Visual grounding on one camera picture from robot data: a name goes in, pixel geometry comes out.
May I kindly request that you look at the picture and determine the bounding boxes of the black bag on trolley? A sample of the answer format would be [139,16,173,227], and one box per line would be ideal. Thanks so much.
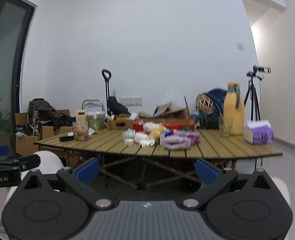
[107,96,130,115]

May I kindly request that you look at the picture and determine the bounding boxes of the dark glass sliding door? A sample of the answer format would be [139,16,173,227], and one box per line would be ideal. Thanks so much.
[0,0,34,158]

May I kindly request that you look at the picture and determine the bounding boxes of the black camera tripod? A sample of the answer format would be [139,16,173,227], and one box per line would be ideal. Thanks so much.
[244,65,271,121]

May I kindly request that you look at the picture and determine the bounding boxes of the dark blue fabric bag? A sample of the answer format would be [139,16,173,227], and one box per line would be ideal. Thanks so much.
[190,88,227,129]

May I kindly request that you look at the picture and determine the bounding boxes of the open brown cardboard box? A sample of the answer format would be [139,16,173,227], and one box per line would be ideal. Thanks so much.
[138,96,190,120]

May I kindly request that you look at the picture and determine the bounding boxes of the wall power outlet strip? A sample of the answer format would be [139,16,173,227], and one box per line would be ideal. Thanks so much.
[119,97,143,106]

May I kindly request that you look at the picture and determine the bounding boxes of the wicker basket with lid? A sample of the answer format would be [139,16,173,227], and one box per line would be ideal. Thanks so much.
[86,112,105,131]

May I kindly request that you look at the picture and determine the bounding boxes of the pink satin scrunchie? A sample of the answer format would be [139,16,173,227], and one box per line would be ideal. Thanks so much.
[173,129,201,145]

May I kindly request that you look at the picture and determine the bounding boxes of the floor cardboard boxes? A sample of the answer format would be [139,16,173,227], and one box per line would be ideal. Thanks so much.
[15,109,75,156]

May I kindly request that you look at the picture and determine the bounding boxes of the black jar lid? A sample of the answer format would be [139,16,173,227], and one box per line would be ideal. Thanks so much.
[59,135,74,142]

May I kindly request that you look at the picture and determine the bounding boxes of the lilac fuzzy scrunchie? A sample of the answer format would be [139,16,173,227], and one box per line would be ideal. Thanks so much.
[160,135,191,151]

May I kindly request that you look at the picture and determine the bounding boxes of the white round sponge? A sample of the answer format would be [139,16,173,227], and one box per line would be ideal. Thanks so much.
[134,132,149,144]

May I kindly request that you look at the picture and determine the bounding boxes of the purple tissue box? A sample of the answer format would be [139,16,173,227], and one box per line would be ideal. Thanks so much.
[244,120,274,145]

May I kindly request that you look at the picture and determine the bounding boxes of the yellow white plush toy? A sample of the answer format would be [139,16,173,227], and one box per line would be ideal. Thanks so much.
[143,122,167,144]

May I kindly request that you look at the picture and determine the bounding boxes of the red cardboard tray box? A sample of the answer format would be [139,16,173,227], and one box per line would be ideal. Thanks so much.
[132,120,195,133]

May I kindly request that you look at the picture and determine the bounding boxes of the clear snack jar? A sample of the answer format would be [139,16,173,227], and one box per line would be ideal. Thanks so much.
[73,121,89,141]

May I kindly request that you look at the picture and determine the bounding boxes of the woven rattan ball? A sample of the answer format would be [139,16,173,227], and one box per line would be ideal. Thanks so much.
[196,94,214,114]

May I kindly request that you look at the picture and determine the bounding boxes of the small brown cardboard tray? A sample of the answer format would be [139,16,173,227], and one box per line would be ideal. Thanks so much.
[107,119,134,130]

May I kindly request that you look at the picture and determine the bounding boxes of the wooden block box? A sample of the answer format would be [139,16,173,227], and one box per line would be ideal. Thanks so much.
[75,110,87,123]

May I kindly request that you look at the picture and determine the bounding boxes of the clear drinking glass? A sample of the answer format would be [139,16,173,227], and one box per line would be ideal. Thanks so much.
[219,116,233,137]

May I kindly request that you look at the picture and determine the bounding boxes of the metal folding chair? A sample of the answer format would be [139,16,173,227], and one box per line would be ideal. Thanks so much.
[81,99,105,117]

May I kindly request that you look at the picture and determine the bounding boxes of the black backpack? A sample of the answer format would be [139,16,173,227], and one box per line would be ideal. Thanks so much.
[27,98,58,136]

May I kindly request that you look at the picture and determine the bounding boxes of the wooden slat folding table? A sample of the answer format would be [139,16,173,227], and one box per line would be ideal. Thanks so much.
[33,126,283,189]

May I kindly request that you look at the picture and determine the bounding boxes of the green spray bottle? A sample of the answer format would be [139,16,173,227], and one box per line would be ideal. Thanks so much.
[92,114,99,132]

